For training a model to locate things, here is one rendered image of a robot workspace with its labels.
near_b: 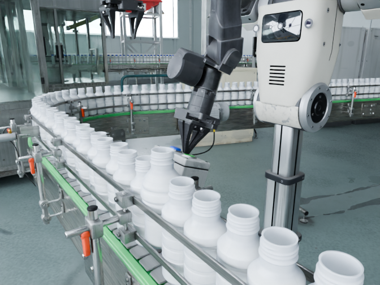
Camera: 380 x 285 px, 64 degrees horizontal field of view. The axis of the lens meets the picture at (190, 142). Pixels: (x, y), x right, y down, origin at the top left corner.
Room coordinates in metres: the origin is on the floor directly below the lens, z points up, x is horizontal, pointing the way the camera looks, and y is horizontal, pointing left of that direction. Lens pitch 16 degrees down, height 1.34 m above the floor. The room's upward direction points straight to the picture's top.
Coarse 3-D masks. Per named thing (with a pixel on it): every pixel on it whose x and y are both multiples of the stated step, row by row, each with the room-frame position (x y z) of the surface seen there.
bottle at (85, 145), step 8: (88, 128) 0.75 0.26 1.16; (80, 136) 0.73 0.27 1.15; (88, 136) 0.72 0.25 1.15; (80, 144) 0.72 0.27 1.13; (88, 144) 0.72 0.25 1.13; (80, 152) 0.71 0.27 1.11; (80, 160) 0.71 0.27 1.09; (80, 168) 0.71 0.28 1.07; (88, 168) 0.71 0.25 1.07; (80, 176) 0.72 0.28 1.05; (88, 176) 0.71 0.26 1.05; (80, 184) 0.72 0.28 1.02; (88, 184) 0.71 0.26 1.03; (88, 192) 0.71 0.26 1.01
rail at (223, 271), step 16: (64, 144) 0.80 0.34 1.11; (112, 208) 0.55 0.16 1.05; (144, 208) 0.43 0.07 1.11; (160, 224) 0.39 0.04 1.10; (144, 240) 0.44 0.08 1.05; (160, 256) 0.40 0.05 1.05; (208, 256) 0.31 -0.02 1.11; (176, 272) 0.36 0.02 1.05; (224, 272) 0.28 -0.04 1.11; (304, 272) 0.28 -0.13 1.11
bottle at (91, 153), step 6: (96, 132) 0.71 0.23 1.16; (102, 132) 0.71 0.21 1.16; (90, 138) 0.69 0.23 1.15; (96, 138) 0.68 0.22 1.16; (90, 150) 0.68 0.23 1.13; (96, 150) 0.67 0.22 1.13; (90, 156) 0.67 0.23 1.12; (90, 168) 0.67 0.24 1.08; (90, 174) 0.67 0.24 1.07; (90, 180) 0.68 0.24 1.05; (90, 186) 0.68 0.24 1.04
